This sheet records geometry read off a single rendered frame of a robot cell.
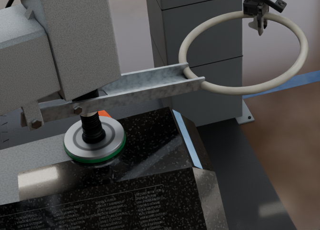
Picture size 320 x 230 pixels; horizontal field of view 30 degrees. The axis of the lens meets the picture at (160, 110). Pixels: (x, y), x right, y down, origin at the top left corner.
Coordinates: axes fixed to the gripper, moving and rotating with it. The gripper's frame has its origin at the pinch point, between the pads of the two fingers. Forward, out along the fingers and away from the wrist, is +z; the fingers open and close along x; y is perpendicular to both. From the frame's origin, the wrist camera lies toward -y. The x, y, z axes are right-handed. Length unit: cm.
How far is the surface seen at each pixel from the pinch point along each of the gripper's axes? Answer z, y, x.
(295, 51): 90, 20, -103
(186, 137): 5, 6, 63
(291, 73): -7.1, -22.1, 32.0
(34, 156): 0, 50, 94
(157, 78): -8, 22, 50
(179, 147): 3, 5, 71
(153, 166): 2, 9, 82
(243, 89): -6.5, -9.1, 44.8
